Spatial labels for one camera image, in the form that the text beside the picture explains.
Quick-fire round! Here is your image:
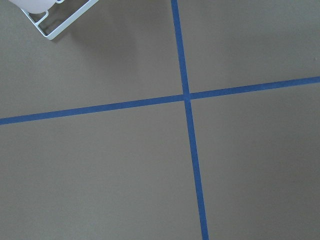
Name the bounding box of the white wire rack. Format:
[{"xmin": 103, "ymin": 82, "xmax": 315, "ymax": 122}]
[{"xmin": 21, "ymin": 0, "xmax": 99, "ymax": 41}]

